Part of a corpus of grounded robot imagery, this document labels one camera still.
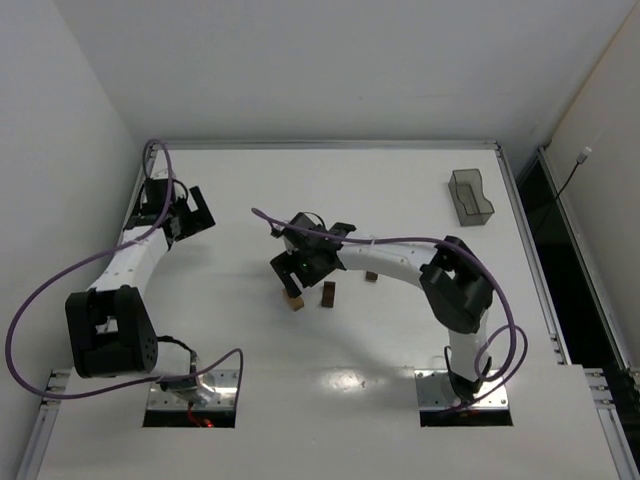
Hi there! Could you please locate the thin light wood plank block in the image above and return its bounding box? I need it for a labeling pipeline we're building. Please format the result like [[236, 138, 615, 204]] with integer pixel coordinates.
[[283, 290, 305, 312]]

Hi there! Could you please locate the dark wood arch block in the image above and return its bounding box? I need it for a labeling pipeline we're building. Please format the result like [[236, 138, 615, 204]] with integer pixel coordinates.
[[321, 281, 336, 308]]

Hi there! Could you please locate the smoky transparent plastic box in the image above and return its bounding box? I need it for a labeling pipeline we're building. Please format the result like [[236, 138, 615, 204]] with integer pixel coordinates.
[[448, 169, 495, 227]]

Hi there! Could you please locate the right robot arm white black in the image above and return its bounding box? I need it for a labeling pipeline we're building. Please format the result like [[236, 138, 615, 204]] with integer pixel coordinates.
[[270, 212, 494, 402]]

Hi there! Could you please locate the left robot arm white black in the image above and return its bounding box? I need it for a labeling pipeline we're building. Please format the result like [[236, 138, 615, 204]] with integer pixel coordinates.
[[65, 173, 215, 382]]

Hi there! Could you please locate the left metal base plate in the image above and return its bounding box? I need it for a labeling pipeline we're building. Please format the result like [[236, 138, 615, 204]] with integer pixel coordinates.
[[146, 369, 241, 412]]

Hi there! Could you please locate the metal base plate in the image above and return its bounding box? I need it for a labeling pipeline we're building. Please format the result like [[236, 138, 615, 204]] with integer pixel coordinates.
[[146, 369, 241, 412], [414, 369, 509, 412]]

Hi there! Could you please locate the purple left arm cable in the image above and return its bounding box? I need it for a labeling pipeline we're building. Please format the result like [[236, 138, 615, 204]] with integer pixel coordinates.
[[4, 139, 245, 401]]

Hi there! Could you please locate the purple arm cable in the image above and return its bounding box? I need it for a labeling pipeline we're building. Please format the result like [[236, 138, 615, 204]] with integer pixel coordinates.
[[4, 139, 245, 401], [251, 207, 529, 414]]

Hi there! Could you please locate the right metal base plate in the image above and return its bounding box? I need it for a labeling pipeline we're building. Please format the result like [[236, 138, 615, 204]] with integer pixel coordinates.
[[414, 369, 509, 412]]

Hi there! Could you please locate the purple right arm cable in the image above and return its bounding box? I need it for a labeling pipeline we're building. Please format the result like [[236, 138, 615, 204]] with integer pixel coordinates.
[[251, 207, 529, 414]]

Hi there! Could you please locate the black cable with white plug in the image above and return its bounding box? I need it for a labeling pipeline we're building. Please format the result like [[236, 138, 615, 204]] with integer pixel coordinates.
[[553, 145, 594, 199]]

